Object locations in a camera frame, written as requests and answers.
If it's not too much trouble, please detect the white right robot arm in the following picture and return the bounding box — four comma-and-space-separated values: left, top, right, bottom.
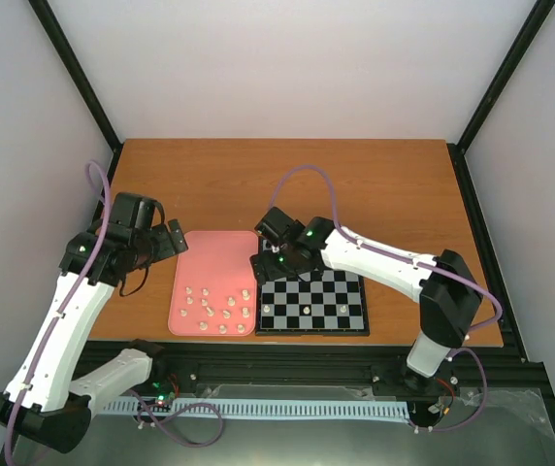
249, 216, 482, 394

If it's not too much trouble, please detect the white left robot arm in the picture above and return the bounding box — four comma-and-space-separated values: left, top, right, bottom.
0, 192, 187, 453

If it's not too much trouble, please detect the black white chess board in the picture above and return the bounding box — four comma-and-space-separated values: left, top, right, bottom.
256, 270, 370, 336

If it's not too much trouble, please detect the pink plastic tray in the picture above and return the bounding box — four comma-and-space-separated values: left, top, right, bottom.
168, 231, 258, 338

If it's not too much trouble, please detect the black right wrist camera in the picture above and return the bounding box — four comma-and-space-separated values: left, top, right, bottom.
255, 207, 305, 247

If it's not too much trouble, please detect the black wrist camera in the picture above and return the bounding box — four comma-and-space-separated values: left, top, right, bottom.
110, 192, 165, 230
255, 207, 305, 247

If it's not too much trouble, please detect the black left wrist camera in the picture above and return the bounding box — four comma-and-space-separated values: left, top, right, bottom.
110, 192, 165, 230

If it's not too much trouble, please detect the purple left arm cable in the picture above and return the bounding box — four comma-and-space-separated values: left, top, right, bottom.
4, 159, 112, 466

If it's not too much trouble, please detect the light blue cable duct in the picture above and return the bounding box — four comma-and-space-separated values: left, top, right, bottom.
101, 396, 409, 422

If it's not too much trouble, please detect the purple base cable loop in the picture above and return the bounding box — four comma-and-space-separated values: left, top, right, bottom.
129, 390, 225, 447

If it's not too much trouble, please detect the black left frame post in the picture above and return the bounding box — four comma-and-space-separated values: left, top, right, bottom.
28, 0, 123, 153

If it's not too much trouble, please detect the black frame post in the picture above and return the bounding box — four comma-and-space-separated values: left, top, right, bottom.
28, 0, 123, 153
455, 0, 555, 152

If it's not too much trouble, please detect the black right frame post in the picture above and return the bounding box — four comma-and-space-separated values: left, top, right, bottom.
455, 0, 555, 152

